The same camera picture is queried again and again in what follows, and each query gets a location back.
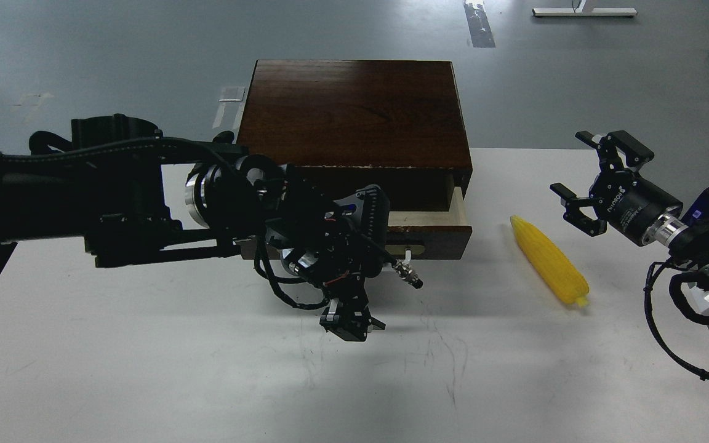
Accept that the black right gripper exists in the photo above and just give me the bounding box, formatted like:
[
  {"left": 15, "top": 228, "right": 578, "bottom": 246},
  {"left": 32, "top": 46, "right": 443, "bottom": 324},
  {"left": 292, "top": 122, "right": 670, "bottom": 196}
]
[{"left": 550, "top": 130, "right": 682, "bottom": 247}]

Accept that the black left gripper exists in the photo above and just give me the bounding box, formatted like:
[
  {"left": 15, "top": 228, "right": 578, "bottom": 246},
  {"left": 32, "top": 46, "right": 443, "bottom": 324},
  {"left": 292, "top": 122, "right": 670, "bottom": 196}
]
[{"left": 319, "top": 276, "right": 386, "bottom": 342}]

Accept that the yellow corn cob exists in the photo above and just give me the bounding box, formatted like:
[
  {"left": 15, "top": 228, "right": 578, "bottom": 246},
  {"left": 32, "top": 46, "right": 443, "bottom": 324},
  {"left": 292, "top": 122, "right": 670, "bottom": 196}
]
[{"left": 510, "top": 214, "right": 589, "bottom": 308}]

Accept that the wooden drawer with white handle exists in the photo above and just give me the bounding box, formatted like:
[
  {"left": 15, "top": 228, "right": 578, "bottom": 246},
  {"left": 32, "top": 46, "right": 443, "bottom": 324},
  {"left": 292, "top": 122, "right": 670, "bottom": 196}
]
[{"left": 241, "top": 188, "right": 473, "bottom": 265}]

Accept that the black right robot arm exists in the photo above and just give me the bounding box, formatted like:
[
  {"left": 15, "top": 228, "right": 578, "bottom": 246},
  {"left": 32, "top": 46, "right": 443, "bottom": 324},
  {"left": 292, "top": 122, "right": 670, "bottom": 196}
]
[{"left": 550, "top": 130, "right": 709, "bottom": 381}]

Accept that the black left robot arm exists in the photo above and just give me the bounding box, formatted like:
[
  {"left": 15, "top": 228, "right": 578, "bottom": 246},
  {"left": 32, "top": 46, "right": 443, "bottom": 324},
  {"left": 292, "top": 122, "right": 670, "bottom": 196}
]
[{"left": 0, "top": 113, "right": 423, "bottom": 341}]

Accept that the dark wooden drawer cabinet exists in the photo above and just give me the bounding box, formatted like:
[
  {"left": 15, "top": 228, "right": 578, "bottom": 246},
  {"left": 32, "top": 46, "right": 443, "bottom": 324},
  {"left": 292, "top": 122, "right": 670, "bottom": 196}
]
[{"left": 238, "top": 59, "right": 473, "bottom": 211}]

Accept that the white table leg base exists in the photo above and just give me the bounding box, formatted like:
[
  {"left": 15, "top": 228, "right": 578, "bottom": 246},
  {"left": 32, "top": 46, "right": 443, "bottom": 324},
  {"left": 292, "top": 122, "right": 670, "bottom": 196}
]
[{"left": 532, "top": 1, "right": 638, "bottom": 18}]

